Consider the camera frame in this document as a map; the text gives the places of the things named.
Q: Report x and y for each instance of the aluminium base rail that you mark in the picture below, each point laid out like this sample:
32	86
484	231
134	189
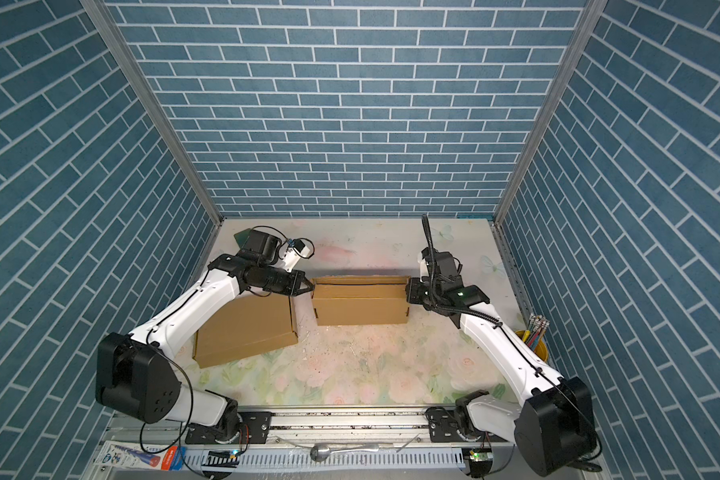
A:
362	425

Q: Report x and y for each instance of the yellow pencil cup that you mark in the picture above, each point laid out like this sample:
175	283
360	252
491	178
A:
533	336

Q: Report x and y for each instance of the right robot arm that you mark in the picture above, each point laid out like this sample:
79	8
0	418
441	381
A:
552	424

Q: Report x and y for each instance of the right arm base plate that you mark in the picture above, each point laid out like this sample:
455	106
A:
443	428

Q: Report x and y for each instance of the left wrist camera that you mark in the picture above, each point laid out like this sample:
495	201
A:
295	250

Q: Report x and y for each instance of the white slotted cable duct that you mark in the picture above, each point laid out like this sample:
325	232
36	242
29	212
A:
298	460

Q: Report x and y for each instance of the cardboard box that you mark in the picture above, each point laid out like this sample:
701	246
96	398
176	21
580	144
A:
244	328
360	300

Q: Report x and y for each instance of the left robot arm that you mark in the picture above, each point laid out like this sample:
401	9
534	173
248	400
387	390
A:
137	374

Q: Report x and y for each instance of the green sponge block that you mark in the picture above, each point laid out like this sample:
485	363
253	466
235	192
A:
242	237

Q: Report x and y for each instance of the metal spoon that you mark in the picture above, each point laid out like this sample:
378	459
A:
321	452

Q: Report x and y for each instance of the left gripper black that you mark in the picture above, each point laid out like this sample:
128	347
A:
294	288

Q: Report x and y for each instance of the white printed package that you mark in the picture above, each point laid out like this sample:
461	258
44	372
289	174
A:
130	456

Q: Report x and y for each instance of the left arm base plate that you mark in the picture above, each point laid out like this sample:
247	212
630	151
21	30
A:
242	428

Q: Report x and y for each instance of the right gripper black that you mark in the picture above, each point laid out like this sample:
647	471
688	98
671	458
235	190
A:
412	292

